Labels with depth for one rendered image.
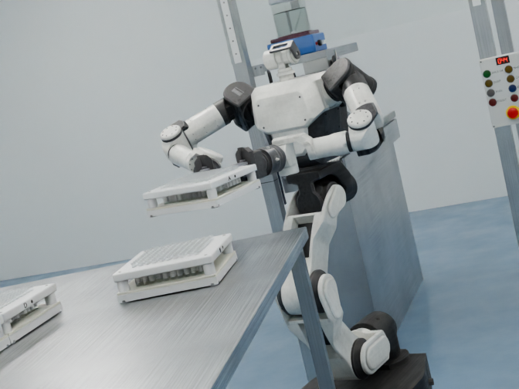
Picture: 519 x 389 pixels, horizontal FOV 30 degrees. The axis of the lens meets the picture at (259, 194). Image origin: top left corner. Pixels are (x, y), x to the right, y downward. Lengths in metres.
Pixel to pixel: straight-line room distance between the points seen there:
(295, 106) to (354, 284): 1.23
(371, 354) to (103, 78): 5.16
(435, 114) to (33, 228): 3.67
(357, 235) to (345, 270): 0.17
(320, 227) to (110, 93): 5.07
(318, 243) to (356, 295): 1.03
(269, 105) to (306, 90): 0.15
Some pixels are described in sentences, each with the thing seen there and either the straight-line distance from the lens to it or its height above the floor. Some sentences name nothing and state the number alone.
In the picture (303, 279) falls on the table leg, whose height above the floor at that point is 0.75.
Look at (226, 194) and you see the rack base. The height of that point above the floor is 1.02.
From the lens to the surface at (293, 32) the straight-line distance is 3.90.
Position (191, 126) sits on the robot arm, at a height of 1.20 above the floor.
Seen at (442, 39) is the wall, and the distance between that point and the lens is 7.24.
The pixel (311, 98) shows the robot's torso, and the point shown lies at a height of 1.21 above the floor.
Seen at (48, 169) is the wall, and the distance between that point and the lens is 8.54.
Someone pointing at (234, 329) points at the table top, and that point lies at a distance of 1.83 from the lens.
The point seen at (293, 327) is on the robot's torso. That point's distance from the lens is 3.29.
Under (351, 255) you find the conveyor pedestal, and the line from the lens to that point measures 4.20.
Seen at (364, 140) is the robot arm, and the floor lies 1.06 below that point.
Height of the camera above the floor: 1.36
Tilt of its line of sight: 8 degrees down
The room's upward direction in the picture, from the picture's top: 13 degrees counter-clockwise
